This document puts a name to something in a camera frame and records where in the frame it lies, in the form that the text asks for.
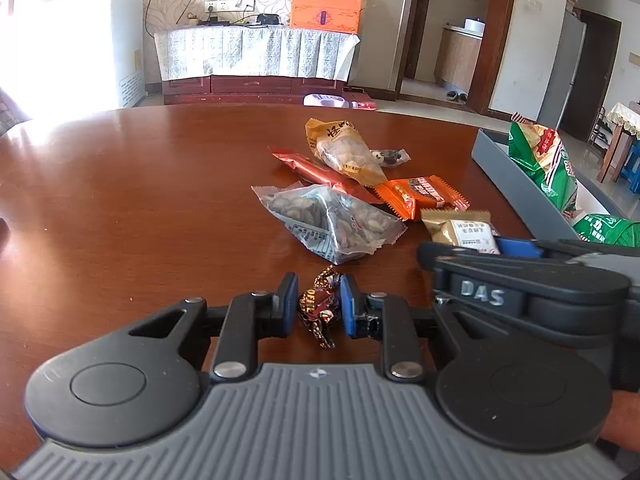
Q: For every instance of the cream lace table cloth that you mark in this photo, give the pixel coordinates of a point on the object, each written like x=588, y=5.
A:
x=625, y=117

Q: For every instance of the green snack packet white print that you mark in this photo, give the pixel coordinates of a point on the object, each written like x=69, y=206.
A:
x=607, y=230

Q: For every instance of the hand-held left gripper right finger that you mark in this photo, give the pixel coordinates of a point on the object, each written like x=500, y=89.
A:
x=350, y=305

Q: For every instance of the white pot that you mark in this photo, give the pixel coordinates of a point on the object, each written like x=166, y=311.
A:
x=474, y=26

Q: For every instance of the clear bag of sunflower seeds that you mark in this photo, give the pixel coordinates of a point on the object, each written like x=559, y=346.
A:
x=330, y=220

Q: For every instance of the small clear candy wrapper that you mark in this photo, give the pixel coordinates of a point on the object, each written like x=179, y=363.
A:
x=390, y=157

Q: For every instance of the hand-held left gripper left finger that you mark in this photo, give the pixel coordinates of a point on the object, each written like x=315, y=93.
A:
x=289, y=305

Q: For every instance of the wooden kitchen counter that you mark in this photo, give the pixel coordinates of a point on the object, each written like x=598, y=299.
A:
x=457, y=60

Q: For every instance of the dark red television cabinet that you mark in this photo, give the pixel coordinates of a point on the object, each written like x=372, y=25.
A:
x=250, y=90

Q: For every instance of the small black device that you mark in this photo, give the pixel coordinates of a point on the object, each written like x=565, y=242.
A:
x=269, y=19

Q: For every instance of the red-orange long snack bar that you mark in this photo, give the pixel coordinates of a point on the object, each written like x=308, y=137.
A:
x=310, y=170

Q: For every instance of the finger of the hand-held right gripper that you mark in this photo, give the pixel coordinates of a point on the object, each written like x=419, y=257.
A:
x=520, y=247
x=475, y=266

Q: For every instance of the brown foil candy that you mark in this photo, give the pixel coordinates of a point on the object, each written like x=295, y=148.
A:
x=317, y=305

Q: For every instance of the grey refrigerator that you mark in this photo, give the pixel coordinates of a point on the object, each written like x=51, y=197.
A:
x=562, y=70

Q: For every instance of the grey pair of shoes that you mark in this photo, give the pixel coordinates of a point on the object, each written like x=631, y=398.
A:
x=456, y=96

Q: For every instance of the orange gift box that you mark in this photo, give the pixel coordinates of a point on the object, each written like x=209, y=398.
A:
x=325, y=5

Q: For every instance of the person's right forearm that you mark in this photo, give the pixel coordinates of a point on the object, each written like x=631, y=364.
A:
x=622, y=425

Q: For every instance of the grey patterned cushion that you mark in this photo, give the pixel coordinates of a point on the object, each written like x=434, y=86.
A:
x=11, y=110

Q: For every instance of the gold and white snack packet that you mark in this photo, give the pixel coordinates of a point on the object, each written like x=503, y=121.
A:
x=460, y=232

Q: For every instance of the green striped chips bag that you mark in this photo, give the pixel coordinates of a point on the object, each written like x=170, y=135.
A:
x=542, y=160

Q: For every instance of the wooden side table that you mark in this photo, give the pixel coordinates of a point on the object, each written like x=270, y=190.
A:
x=612, y=155

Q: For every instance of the white wall power sockets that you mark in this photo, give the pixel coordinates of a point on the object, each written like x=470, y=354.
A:
x=227, y=6

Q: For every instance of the TV cabinet with cloth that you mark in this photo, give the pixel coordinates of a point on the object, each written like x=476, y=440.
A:
x=250, y=52

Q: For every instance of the yellow peanut snack bag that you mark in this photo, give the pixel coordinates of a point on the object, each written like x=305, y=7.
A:
x=345, y=152

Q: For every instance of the blue plastic stool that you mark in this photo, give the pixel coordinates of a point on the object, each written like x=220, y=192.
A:
x=631, y=162

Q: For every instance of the pink slippers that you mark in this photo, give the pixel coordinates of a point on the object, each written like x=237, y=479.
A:
x=366, y=105

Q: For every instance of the grey shallow cardboard box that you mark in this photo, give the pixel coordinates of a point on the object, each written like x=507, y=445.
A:
x=500, y=165

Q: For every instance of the orange square snack packet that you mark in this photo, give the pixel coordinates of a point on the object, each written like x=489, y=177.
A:
x=420, y=195

